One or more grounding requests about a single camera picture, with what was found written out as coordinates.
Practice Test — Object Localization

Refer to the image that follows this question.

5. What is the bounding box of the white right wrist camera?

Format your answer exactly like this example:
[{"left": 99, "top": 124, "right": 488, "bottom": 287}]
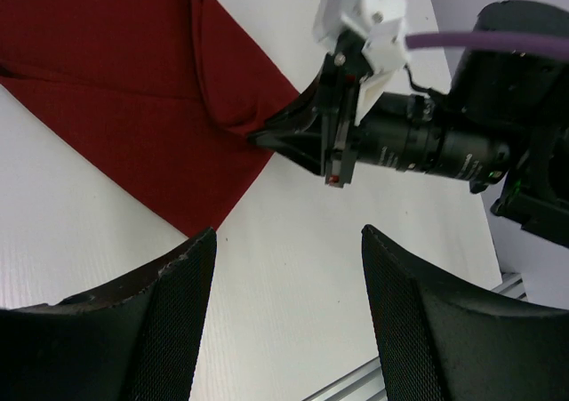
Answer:
[{"left": 312, "top": 0, "right": 410, "bottom": 124}]

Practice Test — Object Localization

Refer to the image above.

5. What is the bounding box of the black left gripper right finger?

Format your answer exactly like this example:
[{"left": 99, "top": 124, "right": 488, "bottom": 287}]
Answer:
[{"left": 361, "top": 225, "right": 568, "bottom": 400}]

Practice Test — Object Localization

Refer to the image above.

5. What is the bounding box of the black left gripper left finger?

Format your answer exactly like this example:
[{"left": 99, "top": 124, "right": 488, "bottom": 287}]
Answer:
[{"left": 1, "top": 229, "right": 217, "bottom": 400}]

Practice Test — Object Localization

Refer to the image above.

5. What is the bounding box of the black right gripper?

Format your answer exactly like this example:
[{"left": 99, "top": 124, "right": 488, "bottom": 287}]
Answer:
[{"left": 247, "top": 31, "right": 440, "bottom": 188}]

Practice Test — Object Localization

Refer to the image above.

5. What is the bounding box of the red cloth napkin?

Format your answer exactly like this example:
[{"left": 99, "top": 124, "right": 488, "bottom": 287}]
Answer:
[{"left": 1, "top": 0, "right": 297, "bottom": 236}]

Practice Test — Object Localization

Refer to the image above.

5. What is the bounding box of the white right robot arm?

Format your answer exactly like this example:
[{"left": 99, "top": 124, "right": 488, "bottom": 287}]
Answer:
[{"left": 248, "top": 0, "right": 568, "bottom": 246}]

